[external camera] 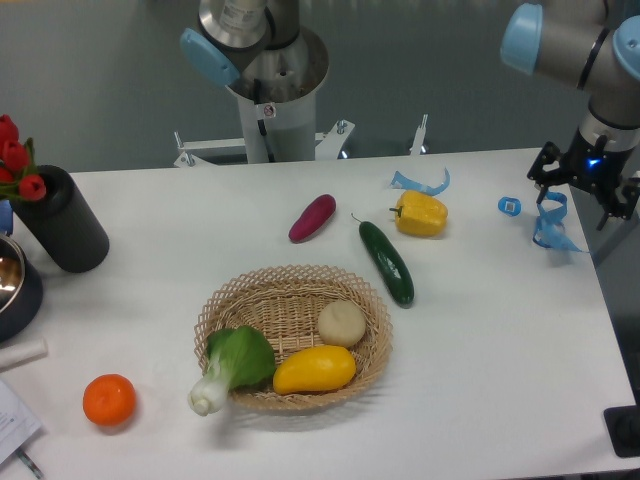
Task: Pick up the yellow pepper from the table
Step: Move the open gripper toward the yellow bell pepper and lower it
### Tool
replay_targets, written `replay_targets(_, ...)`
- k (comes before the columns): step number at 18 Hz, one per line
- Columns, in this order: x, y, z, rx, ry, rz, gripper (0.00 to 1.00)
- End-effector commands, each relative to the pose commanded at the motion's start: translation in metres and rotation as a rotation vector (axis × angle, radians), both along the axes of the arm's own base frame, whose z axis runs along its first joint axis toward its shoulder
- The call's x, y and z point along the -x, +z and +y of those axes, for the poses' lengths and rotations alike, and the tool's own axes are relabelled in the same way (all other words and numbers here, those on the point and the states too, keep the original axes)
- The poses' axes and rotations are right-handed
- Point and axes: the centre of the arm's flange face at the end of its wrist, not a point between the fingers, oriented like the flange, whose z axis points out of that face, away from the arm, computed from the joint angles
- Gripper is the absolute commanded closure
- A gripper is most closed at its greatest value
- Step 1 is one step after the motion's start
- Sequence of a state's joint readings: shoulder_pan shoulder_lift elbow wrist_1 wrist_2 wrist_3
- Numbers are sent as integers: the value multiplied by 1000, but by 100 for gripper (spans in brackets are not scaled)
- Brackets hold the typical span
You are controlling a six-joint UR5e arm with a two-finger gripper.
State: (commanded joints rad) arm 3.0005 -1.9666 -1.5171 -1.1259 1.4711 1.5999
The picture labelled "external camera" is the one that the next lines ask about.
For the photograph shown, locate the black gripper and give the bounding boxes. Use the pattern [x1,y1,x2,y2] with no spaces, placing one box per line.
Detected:
[527,126,639,231]

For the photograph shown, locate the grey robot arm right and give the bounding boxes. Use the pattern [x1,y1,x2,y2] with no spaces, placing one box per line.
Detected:
[500,1,639,227]

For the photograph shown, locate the grey robot arm base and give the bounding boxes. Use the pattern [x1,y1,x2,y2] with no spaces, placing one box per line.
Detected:
[180,0,329,104]

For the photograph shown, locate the yellow bell pepper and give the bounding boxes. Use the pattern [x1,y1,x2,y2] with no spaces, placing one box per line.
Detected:
[390,190,448,237]

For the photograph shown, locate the crumpled blue tape ribbon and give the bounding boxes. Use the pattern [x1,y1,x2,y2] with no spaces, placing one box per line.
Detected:
[532,191,587,253]

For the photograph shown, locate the blue tape roll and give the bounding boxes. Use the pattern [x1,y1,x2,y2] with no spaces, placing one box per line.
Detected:
[497,196,522,218]

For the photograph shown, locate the blue tape strip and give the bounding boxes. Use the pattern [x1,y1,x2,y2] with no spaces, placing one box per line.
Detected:
[389,168,451,196]

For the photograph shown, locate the green cucumber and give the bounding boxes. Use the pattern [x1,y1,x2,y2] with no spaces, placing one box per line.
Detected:
[352,216,415,308]

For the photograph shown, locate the purple sweet potato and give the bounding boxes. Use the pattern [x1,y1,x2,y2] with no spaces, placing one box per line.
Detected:
[288,194,336,243]

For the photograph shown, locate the beige round bun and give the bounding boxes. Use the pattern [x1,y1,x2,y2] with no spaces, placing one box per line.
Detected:
[317,300,366,348]

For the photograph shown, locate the woven wicker basket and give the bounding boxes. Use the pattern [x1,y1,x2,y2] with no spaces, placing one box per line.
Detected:
[194,265,392,412]

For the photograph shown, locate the yellow mango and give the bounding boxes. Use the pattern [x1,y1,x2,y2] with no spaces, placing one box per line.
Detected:
[273,345,357,395]

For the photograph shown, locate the green bok choy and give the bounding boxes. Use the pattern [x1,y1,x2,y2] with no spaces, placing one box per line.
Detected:
[187,325,276,416]

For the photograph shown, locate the black cylindrical vase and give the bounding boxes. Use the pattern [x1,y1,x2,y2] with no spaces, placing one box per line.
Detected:
[11,165,110,273]

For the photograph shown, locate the orange tangerine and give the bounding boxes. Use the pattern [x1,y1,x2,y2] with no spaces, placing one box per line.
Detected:
[82,374,137,427]

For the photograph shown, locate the red tulip flowers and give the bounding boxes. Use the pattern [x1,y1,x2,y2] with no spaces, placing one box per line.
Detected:
[1,114,47,202]

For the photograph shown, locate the black metal bowl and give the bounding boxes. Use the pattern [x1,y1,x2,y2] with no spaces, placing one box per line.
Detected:
[1,235,43,342]

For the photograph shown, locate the white paper roll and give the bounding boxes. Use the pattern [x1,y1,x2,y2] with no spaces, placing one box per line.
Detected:
[0,338,48,370]

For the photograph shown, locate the white paper sheet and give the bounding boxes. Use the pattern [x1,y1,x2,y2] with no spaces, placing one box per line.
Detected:
[1,381,42,462]

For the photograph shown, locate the patterned pen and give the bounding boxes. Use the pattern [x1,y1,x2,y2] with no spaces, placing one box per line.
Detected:
[15,448,44,480]

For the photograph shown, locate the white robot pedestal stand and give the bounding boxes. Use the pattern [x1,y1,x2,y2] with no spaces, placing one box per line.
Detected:
[173,94,430,167]

